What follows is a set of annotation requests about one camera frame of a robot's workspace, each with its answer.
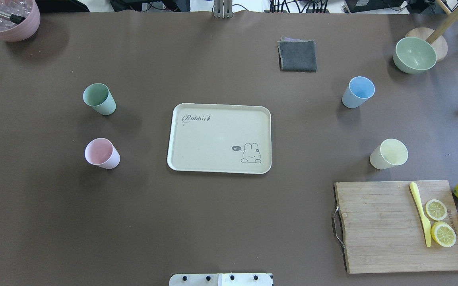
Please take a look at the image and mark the pink plastic cup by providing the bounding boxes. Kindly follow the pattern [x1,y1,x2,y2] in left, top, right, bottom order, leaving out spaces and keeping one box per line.
[84,138,120,170]

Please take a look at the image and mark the blue plastic cup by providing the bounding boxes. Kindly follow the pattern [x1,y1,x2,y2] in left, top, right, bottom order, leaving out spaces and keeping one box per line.
[342,76,376,108]

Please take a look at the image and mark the cream yellow plastic cup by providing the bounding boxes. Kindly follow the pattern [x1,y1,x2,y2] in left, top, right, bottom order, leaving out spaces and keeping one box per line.
[369,138,408,170]

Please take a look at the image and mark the cream rabbit tray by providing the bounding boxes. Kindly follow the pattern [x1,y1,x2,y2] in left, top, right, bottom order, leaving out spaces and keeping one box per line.
[167,103,272,174]

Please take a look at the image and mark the grey folded cloth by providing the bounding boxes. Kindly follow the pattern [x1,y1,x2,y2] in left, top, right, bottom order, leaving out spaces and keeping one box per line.
[278,37,317,72]

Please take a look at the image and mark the green plastic cup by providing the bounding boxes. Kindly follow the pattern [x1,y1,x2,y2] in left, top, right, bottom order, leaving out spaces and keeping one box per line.
[82,83,116,116]

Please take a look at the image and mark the wooden cutting board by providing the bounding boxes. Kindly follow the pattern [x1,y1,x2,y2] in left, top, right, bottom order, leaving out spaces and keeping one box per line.
[334,180,458,274]

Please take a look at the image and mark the green bowl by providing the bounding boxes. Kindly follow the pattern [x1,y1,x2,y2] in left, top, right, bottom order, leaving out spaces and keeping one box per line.
[393,37,437,74]

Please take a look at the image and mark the yellow plastic knife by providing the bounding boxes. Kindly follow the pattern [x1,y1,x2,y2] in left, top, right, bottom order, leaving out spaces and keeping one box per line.
[409,182,432,247]

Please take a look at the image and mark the upper lemon half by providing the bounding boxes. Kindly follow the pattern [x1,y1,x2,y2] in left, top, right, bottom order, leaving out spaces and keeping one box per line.
[425,199,448,221]

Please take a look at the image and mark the lemon half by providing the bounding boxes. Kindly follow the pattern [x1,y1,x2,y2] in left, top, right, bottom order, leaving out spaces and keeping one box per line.
[431,221,456,247]
[425,199,448,221]

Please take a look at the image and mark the lower lemon half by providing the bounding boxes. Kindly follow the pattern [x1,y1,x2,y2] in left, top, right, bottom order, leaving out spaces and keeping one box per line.
[431,221,456,247]

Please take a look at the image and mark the wooden cup stand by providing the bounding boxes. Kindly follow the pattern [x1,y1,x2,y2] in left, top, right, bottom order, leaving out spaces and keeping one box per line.
[405,0,458,62]

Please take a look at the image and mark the pink bowl with ice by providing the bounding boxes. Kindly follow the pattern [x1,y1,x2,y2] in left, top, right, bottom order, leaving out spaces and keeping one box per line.
[0,0,41,42]

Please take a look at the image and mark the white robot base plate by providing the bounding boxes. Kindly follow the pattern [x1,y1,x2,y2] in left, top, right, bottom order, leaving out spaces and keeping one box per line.
[169,272,274,286]

